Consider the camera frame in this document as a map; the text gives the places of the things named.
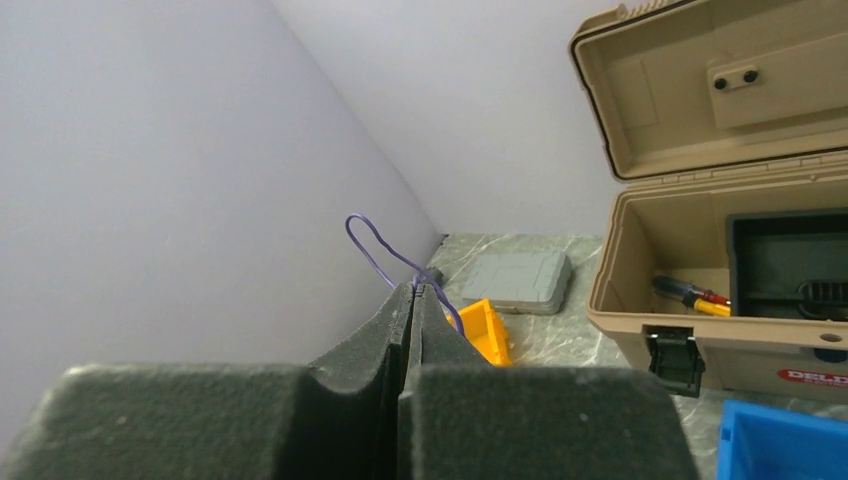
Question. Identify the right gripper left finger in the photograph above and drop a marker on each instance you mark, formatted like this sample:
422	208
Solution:
335	418

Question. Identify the orange plastic bin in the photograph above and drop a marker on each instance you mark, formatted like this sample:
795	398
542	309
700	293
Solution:
485	331

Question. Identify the screwdrivers in toolbox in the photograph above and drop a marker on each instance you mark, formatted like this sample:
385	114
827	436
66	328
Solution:
701	300

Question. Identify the black tray in toolbox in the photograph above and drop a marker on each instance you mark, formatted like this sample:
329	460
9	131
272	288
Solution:
790	264

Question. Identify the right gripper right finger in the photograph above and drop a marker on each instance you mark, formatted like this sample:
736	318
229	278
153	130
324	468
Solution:
461	418

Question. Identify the grey plastic case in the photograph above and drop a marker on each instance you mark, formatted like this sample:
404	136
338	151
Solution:
520	283

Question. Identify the blue plastic bin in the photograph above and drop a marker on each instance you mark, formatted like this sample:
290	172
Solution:
760	442

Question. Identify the tan open toolbox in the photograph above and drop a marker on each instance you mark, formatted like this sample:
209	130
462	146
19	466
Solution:
709	109

